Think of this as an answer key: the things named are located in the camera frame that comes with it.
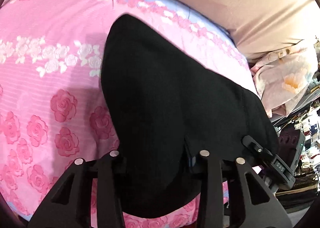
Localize black pants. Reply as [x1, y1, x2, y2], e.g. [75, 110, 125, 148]
[101, 14, 279, 218]

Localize pale floral blanket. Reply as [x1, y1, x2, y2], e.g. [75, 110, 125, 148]
[251, 40, 318, 118]

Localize pink rose bedsheet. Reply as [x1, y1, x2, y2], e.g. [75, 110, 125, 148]
[1, 0, 255, 220]

